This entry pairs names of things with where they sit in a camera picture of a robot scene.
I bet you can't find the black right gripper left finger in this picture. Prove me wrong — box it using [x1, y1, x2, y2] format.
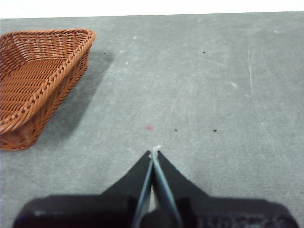
[102, 150, 154, 228]

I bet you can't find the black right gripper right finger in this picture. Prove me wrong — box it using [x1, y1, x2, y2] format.
[153, 151, 210, 228]

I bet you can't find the brown woven wicker basket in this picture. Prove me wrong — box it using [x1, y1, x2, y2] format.
[0, 28, 97, 152]

